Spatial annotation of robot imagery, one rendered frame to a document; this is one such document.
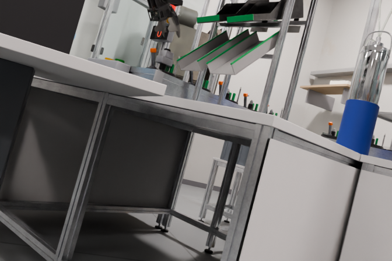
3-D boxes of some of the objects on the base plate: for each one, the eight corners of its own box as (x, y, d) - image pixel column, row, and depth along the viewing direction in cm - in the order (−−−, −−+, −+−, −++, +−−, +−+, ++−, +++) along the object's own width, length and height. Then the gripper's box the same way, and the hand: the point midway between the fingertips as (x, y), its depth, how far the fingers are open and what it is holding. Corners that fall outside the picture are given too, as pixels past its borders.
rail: (149, 94, 143) (157, 66, 144) (37, 73, 202) (44, 53, 202) (159, 98, 147) (167, 71, 148) (47, 76, 206) (53, 57, 206)
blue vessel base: (361, 158, 177) (374, 101, 179) (328, 150, 188) (342, 97, 189) (370, 162, 189) (383, 109, 191) (339, 154, 199) (352, 104, 201)
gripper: (136, -5, 162) (150, 42, 171) (160, -7, 152) (173, 43, 161) (151, -11, 167) (164, 35, 176) (175, -14, 157) (186, 35, 167)
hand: (172, 34), depth 170 cm, fingers open, 8 cm apart
